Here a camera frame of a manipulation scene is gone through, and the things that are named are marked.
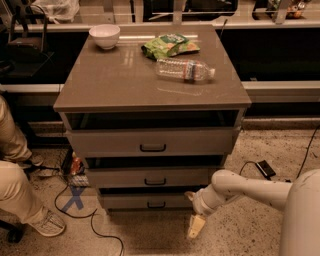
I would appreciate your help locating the white plastic bag background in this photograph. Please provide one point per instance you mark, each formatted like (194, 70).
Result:
(57, 11)

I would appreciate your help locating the grey drawer cabinet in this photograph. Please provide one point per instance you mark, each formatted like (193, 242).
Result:
(119, 89)

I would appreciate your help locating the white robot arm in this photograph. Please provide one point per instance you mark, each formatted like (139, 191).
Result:
(299, 202)

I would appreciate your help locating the white bowl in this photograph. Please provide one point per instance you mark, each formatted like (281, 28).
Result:
(105, 36)

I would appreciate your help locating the white sneaker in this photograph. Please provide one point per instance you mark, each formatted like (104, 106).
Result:
(51, 225)

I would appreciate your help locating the grey middle drawer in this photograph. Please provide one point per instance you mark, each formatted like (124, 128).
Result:
(150, 177)

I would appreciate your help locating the blue tape cross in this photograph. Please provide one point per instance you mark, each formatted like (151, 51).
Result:
(75, 198)

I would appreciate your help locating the black phone on floor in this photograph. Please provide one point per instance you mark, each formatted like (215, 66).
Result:
(265, 169)

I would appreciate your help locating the grey drawer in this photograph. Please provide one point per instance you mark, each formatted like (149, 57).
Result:
(144, 201)
(150, 177)
(152, 142)

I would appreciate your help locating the clear plastic water bottle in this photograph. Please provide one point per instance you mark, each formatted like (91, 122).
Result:
(185, 69)

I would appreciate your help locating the black office chair base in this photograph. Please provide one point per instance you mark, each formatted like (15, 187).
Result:
(14, 234)

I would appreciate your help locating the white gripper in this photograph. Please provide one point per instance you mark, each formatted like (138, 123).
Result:
(200, 205)

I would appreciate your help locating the grey bottom drawer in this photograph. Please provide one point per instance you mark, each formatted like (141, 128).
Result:
(144, 201)

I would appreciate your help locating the black chair background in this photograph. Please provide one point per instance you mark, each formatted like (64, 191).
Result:
(25, 52)

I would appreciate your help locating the grey top drawer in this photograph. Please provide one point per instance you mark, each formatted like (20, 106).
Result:
(152, 142)

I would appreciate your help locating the green snack bag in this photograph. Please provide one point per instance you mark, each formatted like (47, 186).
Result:
(168, 45)

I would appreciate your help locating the person's leg beige trousers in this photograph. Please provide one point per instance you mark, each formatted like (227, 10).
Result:
(16, 193)

